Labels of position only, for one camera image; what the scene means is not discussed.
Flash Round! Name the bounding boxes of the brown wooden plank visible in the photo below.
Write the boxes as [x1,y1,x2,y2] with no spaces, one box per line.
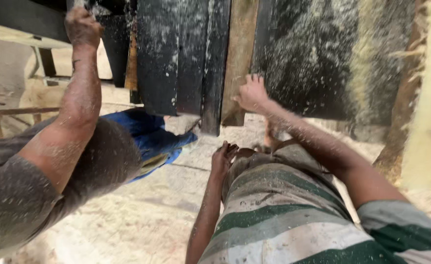
[221,0,261,127]

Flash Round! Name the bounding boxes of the brown rough wooden post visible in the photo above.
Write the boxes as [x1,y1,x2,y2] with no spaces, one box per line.
[373,0,430,184]

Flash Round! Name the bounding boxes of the pale wooden beam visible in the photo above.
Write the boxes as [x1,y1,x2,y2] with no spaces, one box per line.
[399,0,431,192]

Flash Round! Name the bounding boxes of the pale wooden workbench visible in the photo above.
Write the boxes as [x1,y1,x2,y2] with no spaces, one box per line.
[0,0,73,87]

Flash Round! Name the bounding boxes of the short black wooden board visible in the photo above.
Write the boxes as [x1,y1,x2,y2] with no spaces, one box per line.
[97,14,132,88]

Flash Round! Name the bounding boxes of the narrow black wooden plank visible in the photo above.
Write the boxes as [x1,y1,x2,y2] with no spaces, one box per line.
[176,0,209,116]

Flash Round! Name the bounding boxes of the large dark dusty panel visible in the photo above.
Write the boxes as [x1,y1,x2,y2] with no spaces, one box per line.
[251,0,420,122]

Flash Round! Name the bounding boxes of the wide black wooden plank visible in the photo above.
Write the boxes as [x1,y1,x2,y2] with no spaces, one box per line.
[136,0,180,117]

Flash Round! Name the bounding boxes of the blue cloth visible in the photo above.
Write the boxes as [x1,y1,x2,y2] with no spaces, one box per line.
[101,108,198,183]

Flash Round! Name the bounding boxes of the long black wooden plank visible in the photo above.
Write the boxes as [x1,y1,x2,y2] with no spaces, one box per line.
[200,0,232,137]

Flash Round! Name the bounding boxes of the person's left hand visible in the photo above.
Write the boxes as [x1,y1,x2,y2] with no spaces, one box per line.
[211,141,240,181]

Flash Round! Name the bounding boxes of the green white striped shirt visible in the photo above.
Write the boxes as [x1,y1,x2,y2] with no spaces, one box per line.
[198,139,431,264]

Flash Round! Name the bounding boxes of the person's right hand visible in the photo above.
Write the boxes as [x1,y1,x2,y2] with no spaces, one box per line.
[232,73,272,115]

